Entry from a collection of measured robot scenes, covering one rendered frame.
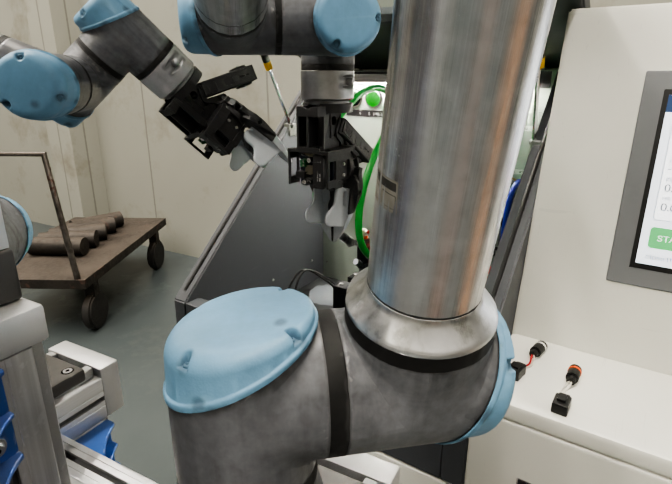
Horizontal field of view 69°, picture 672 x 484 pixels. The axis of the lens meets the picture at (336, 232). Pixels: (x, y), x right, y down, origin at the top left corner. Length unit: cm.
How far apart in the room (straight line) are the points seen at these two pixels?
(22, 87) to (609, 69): 86
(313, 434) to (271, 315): 9
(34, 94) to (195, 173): 341
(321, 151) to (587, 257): 51
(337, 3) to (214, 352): 39
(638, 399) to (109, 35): 91
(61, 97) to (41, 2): 408
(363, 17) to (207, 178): 342
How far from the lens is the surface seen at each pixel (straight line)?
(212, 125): 79
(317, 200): 76
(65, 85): 64
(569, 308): 97
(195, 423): 38
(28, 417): 53
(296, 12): 59
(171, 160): 417
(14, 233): 88
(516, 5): 27
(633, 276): 96
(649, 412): 88
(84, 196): 474
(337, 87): 69
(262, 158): 82
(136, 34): 77
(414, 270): 32
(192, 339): 37
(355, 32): 58
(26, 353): 50
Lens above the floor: 144
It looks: 18 degrees down
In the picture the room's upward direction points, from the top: straight up
